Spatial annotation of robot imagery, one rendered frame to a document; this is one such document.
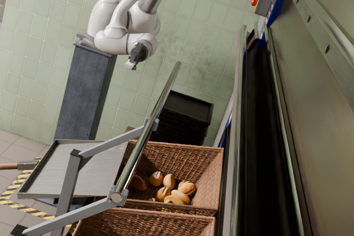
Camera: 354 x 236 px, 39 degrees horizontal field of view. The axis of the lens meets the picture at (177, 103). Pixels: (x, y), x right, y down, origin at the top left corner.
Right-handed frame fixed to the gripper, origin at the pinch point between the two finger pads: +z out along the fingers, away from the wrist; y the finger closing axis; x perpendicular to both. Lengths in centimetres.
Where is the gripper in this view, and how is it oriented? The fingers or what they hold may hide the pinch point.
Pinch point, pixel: (130, 64)
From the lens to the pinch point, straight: 208.0
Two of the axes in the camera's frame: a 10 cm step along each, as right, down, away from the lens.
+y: -2.9, 8.8, 3.7
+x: -9.5, -3.2, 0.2
